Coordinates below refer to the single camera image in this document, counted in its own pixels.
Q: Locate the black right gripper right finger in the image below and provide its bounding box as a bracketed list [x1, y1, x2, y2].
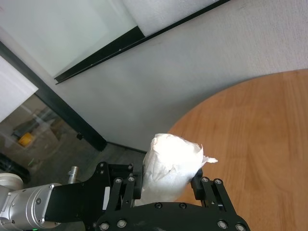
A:
[191, 168, 236, 214]

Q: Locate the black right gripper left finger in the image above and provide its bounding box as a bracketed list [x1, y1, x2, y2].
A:
[105, 168, 145, 215]

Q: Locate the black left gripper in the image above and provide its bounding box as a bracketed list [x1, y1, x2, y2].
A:
[44, 163, 135, 225]

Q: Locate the white sandbag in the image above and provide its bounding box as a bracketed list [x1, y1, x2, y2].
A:
[141, 132, 219, 208]

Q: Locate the black baseboard strip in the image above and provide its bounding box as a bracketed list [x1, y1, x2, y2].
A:
[105, 141, 148, 154]

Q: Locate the brown cardboard box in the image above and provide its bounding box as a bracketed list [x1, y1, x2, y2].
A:
[36, 119, 64, 150]

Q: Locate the yellow container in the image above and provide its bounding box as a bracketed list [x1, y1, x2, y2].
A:
[17, 131, 33, 146]

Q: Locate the left arm cable plug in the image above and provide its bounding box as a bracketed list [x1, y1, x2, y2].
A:
[67, 165, 79, 184]

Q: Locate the black partition frame post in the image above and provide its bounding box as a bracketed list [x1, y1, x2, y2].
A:
[0, 40, 108, 153]

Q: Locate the black wall rail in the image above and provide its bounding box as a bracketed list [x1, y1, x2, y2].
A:
[53, 0, 232, 86]

